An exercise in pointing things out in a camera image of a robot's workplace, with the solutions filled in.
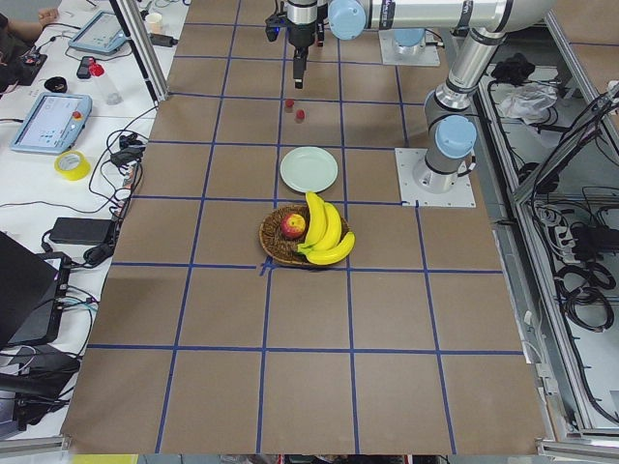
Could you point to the white paper cup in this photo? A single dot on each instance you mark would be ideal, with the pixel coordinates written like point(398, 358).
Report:
point(154, 23)

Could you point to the black power adapter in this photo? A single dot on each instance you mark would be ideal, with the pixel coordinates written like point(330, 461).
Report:
point(80, 231)

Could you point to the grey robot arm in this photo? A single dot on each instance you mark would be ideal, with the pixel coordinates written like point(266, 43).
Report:
point(487, 23)
point(409, 39)

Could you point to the yellow tape roll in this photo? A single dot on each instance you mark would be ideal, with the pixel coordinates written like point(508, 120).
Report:
point(72, 165)

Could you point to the red capped clear bottle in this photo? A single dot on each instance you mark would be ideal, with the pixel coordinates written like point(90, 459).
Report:
point(109, 91)

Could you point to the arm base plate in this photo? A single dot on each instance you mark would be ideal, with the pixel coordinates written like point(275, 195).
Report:
point(419, 186)
point(426, 56)

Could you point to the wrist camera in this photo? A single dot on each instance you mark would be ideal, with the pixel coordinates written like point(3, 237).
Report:
point(273, 25)

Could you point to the aluminium frame post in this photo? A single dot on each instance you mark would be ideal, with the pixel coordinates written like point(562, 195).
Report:
point(135, 31)

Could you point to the blue teach pendant far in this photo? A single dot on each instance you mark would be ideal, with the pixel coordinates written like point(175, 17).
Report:
point(102, 34)

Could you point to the red apple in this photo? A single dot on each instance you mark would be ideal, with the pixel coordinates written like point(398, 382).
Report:
point(293, 226)

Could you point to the blue teach pendant near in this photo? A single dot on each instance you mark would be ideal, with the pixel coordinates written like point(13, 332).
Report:
point(53, 124)

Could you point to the yellow banana bunch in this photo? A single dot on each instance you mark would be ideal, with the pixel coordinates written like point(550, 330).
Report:
point(324, 245)

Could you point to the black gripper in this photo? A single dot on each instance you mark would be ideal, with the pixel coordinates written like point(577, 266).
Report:
point(300, 35)

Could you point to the brown wicker basket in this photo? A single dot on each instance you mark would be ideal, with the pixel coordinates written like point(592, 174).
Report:
point(276, 245)

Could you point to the blue teach pendant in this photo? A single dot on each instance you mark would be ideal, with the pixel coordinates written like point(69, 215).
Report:
point(53, 124)
point(102, 34)

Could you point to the black phone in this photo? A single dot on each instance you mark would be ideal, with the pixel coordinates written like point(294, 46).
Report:
point(83, 70)

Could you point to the light green plate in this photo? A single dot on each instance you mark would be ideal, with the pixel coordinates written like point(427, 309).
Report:
point(308, 169)

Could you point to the black laptop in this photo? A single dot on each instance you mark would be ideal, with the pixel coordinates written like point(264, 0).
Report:
point(32, 287)

